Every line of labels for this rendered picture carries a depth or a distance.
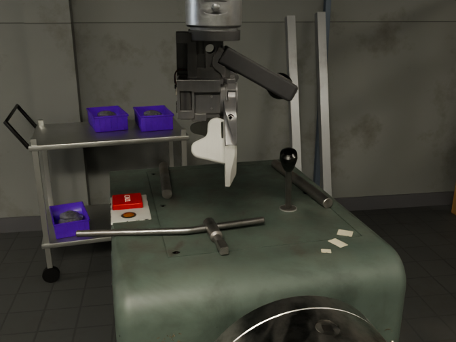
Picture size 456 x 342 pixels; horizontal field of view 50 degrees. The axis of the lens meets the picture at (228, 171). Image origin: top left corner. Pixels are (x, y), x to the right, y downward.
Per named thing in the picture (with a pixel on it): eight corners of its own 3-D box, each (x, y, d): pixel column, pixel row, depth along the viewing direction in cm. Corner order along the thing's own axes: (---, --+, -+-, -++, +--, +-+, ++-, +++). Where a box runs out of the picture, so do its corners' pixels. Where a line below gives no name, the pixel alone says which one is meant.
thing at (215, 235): (231, 256, 79) (214, 226, 90) (231, 243, 78) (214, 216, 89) (218, 258, 79) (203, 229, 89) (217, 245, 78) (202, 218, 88)
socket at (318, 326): (309, 338, 67) (312, 320, 66) (332, 338, 67) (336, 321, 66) (315, 353, 64) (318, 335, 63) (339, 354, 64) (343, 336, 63)
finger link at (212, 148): (191, 188, 64) (190, 123, 67) (236, 187, 65) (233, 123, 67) (192, 181, 61) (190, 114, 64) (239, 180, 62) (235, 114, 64)
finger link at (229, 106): (221, 153, 66) (219, 96, 69) (234, 153, 66) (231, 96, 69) (224, 141, 62) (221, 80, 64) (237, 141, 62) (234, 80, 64)
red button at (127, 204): (112, 203, 103) (112, 194, 102) (141, 201, 104) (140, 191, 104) (112, 214, 97) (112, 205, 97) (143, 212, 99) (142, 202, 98)
